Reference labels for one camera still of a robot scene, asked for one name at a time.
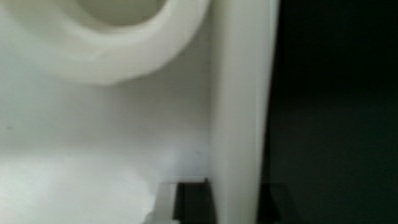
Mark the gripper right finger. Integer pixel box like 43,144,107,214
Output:
258,184,303,224

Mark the white square tabletop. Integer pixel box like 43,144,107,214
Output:
0,0,281,224

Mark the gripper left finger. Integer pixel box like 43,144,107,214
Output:
155,179,215,224

